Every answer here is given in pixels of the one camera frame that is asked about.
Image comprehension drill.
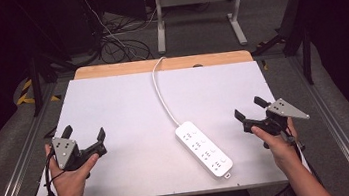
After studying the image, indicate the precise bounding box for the person's left hand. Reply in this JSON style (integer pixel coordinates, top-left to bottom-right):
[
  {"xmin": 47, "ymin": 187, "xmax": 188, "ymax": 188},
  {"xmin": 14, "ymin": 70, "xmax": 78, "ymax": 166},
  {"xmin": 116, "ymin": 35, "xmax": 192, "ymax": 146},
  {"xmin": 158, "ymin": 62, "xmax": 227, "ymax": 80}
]
[{"xmin": 43, "ymin": 137, "xmax": 105, "ymax": 196}]

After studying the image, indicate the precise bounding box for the aluminium floor rail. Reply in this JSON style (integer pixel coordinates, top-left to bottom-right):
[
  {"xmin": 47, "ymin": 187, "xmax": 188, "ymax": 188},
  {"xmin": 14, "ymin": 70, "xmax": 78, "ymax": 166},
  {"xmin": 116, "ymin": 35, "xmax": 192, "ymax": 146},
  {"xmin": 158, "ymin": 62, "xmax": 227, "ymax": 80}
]
[
  {"xmin": 286, "ymin": 47, "xmax": 349, "ymax": 196},
  {"xmin": 0, "ymin": 81, "xmax": 73, "ymax": 196}
]

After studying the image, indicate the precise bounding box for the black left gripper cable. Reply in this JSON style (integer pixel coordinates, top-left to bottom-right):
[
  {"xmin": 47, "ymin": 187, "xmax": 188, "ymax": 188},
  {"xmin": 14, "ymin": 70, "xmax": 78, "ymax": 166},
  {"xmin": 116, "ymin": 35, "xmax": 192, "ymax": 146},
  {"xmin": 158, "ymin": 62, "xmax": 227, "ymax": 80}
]
[{"xmin": 22, "ymin": 146, "xmax": 79, "ymax": 196}]

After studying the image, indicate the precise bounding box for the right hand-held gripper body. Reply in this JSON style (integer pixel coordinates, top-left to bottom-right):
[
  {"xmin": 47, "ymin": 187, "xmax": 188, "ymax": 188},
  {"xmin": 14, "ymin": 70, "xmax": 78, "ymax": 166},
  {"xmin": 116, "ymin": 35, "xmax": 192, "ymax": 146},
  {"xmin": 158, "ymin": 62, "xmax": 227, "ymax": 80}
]
[{"xmin": 239, "ymin": 94, "xmax": 314, "ymax": 153}]

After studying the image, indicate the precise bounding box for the person's right hand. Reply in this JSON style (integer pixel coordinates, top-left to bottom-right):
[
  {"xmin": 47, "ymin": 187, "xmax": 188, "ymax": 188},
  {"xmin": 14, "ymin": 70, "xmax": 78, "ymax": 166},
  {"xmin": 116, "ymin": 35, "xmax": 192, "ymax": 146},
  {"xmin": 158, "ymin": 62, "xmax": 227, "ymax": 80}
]
[{"xmin": 249, "ymin": 115, "xmax": 303, "ymax": 177}]

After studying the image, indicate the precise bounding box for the white power strip cable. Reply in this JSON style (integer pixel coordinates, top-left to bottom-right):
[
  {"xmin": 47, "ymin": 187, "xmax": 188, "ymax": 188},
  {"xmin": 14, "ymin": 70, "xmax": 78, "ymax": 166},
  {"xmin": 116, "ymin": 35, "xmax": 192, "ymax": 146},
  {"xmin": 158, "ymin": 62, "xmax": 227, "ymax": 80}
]
[{"xmin": 149, "ymin": 55, "xmax": 182, "ymax": 130}]

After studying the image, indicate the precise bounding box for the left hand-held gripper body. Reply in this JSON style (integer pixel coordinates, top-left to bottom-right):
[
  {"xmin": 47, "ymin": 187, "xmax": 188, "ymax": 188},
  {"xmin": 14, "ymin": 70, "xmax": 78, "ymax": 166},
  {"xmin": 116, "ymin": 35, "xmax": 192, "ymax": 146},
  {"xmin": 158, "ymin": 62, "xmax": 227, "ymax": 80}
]
[{"xmin": 50, "ymin": 130, "xmax": 109, "ymax": 174}]

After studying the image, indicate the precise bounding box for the white power strip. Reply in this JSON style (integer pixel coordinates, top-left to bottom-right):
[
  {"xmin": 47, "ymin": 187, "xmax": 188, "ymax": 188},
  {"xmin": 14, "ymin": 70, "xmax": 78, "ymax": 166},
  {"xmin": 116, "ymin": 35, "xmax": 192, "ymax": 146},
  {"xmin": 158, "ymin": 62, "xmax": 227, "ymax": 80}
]
[{"xmin": 174, "ymin": 116, "xmax": 236, "ymax": 185}]

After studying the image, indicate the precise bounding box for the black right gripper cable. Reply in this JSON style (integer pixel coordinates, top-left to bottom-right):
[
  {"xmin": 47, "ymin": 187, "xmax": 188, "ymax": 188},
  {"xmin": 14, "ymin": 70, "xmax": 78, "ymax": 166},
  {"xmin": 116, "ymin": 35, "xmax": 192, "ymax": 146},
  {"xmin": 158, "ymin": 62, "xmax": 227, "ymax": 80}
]
[{"xmin": 250, "ymin": 120, "xmax": 327, "ymax": 196}]

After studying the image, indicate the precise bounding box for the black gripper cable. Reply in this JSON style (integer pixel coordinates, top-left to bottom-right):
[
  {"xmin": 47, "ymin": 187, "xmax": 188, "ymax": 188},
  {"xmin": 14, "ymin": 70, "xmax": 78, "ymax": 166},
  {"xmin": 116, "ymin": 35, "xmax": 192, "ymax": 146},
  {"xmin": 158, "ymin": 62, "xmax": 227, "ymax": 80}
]
[
  {"xmin": 250, "ymin": 120, "xmax": 327, "ymax": 196},
  {"xmin": 22, "ymin": 146, "xmax": 79, "ymax": 196}
]

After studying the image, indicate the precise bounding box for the black metal stand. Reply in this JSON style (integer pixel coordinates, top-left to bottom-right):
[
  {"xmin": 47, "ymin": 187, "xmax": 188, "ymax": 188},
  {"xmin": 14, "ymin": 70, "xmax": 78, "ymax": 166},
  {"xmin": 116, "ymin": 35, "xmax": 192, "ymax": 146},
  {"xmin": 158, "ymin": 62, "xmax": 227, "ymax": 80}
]
[
  {"xmin": 244, "ymin": 0, "xmax": 320, "ymax": 93},
  {"xmin": 13, "ymin": 0, "xmax": 79, "ymax": 119}
]

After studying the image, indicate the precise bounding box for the tangle of black floor cables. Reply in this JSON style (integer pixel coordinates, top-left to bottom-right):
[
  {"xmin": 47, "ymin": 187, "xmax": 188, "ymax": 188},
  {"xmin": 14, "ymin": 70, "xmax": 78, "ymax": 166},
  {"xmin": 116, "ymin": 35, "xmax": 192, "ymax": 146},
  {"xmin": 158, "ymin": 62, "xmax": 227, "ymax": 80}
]
[{"xmin": 66, "ymin": 1, "xmax": 218, "ymax": 70}]

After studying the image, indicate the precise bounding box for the white floor cable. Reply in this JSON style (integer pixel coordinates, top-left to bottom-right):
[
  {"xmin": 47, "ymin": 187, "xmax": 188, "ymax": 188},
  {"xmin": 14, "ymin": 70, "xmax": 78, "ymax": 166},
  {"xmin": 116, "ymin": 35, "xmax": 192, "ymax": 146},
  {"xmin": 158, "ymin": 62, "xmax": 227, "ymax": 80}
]
[{"xmin": 80, "ymin": 0, "xmax": 166, "ymax": 68}]

